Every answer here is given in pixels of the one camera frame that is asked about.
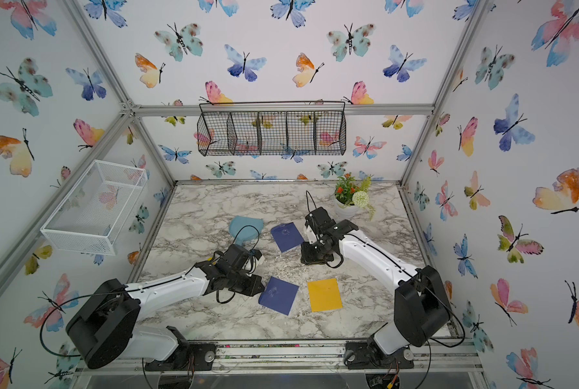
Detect yellow envelope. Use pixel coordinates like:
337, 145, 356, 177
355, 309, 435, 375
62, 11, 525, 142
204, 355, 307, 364
307, 278, 343, 312

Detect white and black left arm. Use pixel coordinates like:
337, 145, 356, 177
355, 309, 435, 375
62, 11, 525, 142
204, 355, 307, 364
66, 244, 264, 371

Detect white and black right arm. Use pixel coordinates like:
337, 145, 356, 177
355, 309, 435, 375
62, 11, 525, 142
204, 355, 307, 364
301, 207, 453, 369

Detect artificial flowers in white pot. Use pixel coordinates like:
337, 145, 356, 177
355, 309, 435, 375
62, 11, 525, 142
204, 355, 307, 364
334, 173, 376, 220

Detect teal plastic scoop dish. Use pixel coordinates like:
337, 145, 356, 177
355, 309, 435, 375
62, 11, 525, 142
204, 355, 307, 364
229, 216, 264, 245

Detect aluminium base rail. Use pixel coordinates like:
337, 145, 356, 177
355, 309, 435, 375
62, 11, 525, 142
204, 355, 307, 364
75, 339, 485, 375

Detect black wire wall basket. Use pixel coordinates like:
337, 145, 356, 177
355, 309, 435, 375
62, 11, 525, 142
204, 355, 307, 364
195, 100, 347, 157

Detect white mesh wall basket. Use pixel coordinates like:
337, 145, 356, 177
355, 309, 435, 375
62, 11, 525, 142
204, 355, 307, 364
40, 160, 148, 255

